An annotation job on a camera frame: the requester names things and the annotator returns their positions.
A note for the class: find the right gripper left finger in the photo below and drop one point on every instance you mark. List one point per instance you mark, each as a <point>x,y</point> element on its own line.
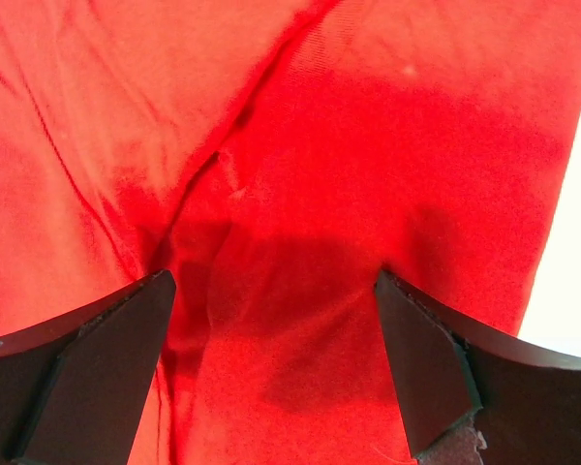
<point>73,388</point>

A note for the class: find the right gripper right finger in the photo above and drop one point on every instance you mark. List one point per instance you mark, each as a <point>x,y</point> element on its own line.
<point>472,394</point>

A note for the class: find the red t-shirt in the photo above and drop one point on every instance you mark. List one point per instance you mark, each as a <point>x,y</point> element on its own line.
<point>274,156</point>

